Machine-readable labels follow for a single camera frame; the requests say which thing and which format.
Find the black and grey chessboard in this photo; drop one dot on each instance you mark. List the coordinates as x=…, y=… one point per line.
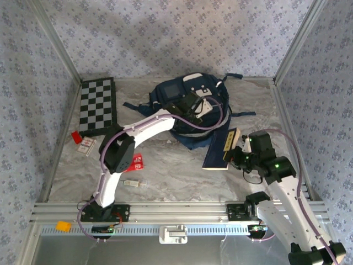
x=96, y=107

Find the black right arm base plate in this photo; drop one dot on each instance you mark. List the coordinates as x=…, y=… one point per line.
x=234, y=212

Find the red pencil pouch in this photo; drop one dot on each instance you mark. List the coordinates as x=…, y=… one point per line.
x=137, y=163

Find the white plastic latch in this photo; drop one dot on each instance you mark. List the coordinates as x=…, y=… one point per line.
x=173, y=234

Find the orange plastic connector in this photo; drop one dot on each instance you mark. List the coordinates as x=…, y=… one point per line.
x=63, y=226

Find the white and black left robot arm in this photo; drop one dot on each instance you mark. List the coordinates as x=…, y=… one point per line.
x=149, y=128

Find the blue book with yellow label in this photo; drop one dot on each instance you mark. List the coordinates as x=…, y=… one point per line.
x=216, y=154

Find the aluminium side rail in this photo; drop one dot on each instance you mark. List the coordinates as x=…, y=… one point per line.
x=293, y=124
x=61, y=138

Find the small green circuit board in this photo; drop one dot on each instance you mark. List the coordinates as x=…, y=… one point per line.
x=257, y=228
x=103, y=229

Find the navy blue backpack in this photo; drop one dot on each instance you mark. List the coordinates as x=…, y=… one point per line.
x=215, y=88

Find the white and red card box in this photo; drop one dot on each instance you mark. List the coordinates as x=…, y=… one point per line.
x=86, y=146

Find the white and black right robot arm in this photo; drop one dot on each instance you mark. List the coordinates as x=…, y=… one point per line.
x=286, y=198

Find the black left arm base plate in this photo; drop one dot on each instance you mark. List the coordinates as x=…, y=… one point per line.
x=124, y=214

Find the grey metal sheet panel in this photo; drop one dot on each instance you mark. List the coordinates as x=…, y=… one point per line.
x=110, y=251

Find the aluminium frame rail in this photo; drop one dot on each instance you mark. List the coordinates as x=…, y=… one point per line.
x=176, y=212

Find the aluminium frame post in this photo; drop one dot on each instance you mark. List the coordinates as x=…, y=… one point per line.
x=295, y=47
x=60, y=47

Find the small red box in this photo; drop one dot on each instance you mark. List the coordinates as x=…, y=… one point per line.
x=76, y=137

